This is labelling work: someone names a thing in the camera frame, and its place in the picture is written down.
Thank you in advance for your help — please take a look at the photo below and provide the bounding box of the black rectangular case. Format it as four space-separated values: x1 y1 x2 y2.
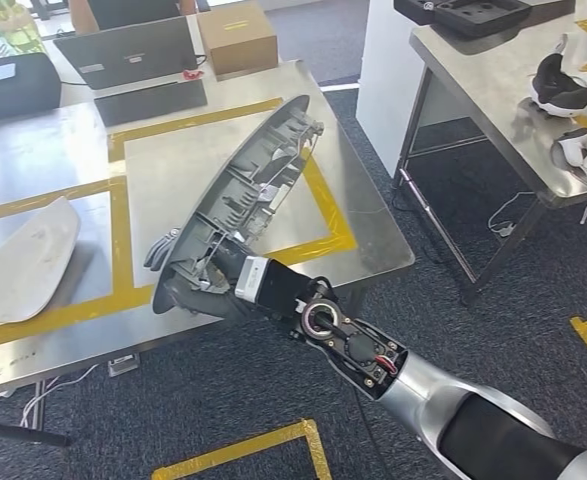
0 51 63 127

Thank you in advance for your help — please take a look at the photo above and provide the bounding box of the yellow workbench tape outline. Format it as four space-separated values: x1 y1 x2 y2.
0 97 359 354

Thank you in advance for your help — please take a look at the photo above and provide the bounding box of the white black VR headset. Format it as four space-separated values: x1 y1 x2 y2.
529 34 587 119

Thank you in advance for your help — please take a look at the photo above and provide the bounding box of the stainless steel workbench table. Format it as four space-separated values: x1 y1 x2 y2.
0 59 417 448

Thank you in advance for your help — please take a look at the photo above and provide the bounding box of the white floor cable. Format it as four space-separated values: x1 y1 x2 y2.
20 364 99 429
488 190 537 238

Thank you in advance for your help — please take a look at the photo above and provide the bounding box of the white curved plastic part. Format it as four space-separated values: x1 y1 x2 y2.
0 196 82 326

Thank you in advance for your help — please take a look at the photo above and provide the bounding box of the tall white panel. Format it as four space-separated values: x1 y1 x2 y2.
355 0 427 179

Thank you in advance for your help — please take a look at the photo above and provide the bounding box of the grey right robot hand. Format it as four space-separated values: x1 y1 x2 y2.
143 228 255 326

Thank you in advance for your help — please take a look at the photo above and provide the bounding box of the brown cardboard box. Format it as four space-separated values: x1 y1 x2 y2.
196 1 279 82

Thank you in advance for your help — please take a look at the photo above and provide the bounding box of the grey plastic wheel hubcap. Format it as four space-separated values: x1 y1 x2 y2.
152 93 325 316

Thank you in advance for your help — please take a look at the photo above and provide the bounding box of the dark grey laptop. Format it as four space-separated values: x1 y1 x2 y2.
52 16 200 92

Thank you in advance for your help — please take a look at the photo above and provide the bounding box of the metal floor socket plate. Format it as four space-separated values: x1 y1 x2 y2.
107 352 141 379

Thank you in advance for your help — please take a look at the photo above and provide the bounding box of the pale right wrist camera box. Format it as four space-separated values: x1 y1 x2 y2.
234 254 270 305

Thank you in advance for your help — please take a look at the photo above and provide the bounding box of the black foam tray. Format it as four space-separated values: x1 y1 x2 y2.
393 0 577 39

